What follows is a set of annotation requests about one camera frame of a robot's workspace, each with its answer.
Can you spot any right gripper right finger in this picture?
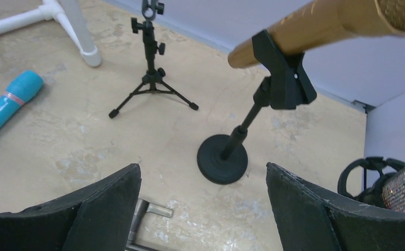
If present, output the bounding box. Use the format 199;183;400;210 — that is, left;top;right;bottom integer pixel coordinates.
266;163;405;251

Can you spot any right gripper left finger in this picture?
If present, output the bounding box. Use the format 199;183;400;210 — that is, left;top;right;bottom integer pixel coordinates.
0;164;141;250

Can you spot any black round-base microphone stand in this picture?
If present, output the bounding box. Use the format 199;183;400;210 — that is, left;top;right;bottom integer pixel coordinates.
196;29;318;186

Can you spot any black tripod microphone stand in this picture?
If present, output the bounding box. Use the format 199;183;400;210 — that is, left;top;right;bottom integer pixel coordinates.
109;0;199;119

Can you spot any blue microphone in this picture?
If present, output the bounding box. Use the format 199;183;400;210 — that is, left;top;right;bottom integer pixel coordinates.
0;71;44;129

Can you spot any gold microphone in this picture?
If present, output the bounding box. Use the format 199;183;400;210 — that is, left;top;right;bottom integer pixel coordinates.
227;0;405;69

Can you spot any dark grey metal pipe fitting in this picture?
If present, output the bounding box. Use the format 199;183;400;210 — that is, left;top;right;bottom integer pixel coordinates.
126;198;175;251

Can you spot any black shock-mount tripod stand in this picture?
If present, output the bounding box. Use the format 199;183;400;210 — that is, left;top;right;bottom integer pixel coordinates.
337;156;405;209

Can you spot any white PVC pipe frame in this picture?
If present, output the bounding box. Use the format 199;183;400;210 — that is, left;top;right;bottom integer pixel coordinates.
0;1;102;67

